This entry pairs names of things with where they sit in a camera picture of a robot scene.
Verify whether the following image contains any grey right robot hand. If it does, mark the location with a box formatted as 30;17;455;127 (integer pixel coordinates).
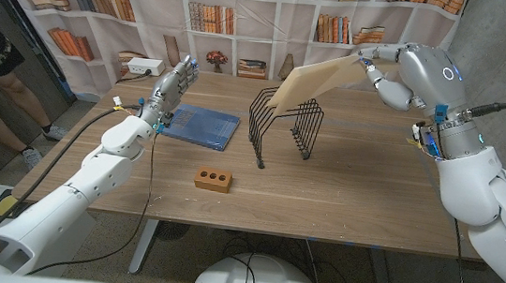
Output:
351;36;476;121

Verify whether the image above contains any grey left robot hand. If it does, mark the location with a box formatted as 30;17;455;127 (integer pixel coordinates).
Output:
139;51;201;131

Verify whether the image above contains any cream paper folder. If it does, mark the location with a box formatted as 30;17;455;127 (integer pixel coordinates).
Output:
265;44;402;130

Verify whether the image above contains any blue book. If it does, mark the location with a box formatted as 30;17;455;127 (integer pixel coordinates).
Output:
160;101;242;154

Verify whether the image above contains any wooden block with three holes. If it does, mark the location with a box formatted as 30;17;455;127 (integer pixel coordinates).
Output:
192;165;235;195

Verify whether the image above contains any white power strip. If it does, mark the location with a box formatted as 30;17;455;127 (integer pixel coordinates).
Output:
126;56;168;79

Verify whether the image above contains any printed bookshelf backdrop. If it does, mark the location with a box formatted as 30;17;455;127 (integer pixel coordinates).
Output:
0;0;467;135

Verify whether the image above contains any grey table leg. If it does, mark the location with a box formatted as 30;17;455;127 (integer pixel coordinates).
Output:
367;247;401;283
128;216;161;277

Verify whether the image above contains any yellow black floor pad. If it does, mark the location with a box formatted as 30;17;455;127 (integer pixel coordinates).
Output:
0;192;22;221

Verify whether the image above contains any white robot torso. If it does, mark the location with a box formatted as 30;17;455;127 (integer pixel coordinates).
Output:
190;246;330;283

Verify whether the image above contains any black power strip cable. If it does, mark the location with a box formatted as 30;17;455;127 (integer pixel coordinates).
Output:
117;67;153;87

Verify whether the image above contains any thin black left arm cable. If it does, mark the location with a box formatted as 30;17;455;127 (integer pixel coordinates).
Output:
25;118;160;283

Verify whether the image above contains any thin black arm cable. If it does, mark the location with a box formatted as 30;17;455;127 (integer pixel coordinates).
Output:
25;118;160;283
447;217;502;283

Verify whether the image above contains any black wire file holder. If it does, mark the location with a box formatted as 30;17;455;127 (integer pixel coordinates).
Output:
243;83;328;175

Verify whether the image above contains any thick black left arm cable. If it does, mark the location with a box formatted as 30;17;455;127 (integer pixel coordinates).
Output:
0;90;142;248

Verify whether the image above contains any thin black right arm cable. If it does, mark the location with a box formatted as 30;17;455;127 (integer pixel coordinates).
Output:
447;217;502;283

